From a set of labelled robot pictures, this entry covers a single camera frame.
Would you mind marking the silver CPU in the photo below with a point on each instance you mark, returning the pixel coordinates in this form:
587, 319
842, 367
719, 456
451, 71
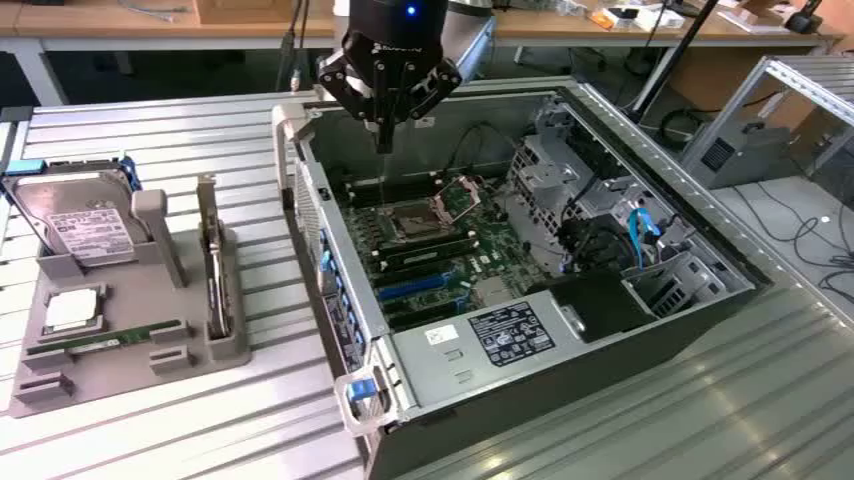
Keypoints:
72, 310

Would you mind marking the black RAM stick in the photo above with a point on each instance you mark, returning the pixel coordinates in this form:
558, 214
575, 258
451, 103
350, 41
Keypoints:
427, 252

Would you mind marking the aluminium profile frame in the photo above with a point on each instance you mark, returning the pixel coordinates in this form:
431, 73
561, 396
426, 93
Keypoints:
741, 95

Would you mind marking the brown cardboard box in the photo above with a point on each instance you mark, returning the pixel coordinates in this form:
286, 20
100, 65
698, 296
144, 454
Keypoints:
243, 12

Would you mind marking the metal socket cover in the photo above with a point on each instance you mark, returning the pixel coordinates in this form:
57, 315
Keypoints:
456, 197

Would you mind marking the green motherboard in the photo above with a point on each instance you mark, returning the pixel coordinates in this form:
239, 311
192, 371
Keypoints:
494, 245

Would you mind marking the black tripod pole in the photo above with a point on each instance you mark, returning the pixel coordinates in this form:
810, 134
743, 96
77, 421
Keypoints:
674, 55

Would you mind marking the CPU socket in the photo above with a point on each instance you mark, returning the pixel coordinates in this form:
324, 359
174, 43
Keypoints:
414, 220

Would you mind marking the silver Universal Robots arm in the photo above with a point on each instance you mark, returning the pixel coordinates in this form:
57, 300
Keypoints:
474, 45

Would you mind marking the silver metal disk bay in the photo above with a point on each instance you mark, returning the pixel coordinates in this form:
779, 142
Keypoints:
554, 175

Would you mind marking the blue case latch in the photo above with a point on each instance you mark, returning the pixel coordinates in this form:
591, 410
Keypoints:
360, 390

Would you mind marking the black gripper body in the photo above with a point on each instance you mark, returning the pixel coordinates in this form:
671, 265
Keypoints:
396, 30

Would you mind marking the silver power supply unit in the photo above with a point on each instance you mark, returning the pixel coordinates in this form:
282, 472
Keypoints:
467, 360

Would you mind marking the grey plastic parts rack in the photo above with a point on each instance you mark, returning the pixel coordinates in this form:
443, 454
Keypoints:
134, 320

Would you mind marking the black open PC case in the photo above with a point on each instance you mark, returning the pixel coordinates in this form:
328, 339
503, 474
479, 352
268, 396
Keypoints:
601, 360

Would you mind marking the black desk device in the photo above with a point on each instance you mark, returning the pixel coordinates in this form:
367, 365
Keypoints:
803, 22

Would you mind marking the green RAM stick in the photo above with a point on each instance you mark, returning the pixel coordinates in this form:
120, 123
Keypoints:
107, 340

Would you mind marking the wooden desk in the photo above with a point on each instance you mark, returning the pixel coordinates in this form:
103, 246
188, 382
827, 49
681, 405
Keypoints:
587, 31
100, 27

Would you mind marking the silver chipset heatsink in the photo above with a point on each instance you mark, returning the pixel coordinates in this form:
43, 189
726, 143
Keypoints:
495, 291

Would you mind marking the Nvidia graphics card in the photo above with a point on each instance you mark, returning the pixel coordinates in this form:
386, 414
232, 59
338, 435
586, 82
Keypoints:
214, 250

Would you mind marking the perforated metal disk bay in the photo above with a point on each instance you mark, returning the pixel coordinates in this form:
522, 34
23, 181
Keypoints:
674, 295

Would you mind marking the silver hard disk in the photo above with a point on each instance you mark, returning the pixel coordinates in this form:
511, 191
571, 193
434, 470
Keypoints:
80, 220

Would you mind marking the white box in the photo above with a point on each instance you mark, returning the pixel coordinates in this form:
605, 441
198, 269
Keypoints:
657, 20

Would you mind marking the thin metal locking lever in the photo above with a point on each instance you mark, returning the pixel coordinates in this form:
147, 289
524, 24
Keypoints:
383, 195

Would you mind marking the orange small object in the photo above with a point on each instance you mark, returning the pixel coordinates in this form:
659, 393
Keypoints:
601, 18

